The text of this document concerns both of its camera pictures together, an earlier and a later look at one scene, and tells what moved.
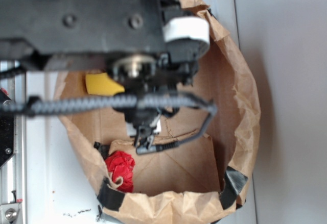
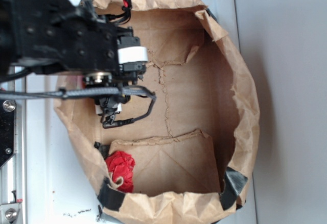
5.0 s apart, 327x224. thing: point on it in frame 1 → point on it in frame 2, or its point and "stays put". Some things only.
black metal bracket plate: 7,141 stays put
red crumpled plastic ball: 121,165 stays put
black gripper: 141,121 → 108,106
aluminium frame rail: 13,174 stays put
